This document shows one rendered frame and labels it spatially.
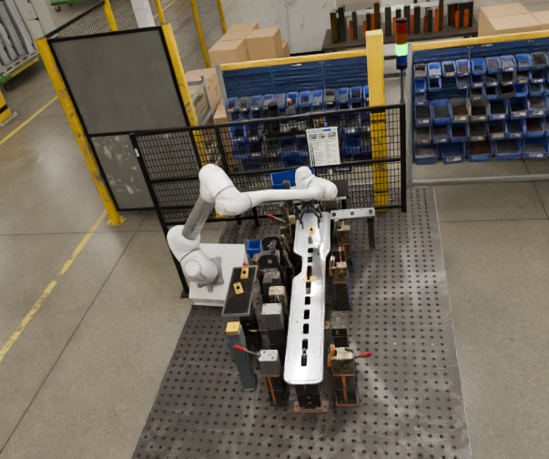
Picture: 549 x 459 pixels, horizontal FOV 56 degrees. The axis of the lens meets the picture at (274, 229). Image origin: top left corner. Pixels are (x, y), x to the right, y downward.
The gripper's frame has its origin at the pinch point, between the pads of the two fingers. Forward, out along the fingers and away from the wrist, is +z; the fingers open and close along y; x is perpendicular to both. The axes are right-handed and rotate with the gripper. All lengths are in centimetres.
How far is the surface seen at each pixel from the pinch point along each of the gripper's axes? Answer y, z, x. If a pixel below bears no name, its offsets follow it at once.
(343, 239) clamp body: 20.3, 7.7, -8.3
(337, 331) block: 16, 4, -87
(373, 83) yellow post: 46, -65, 58
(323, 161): 9, -14, 54
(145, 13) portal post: -207, -62, 372
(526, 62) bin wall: 174, -24, 168
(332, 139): 17, -30, 55
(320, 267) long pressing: 6.9, 4.3, -36.9
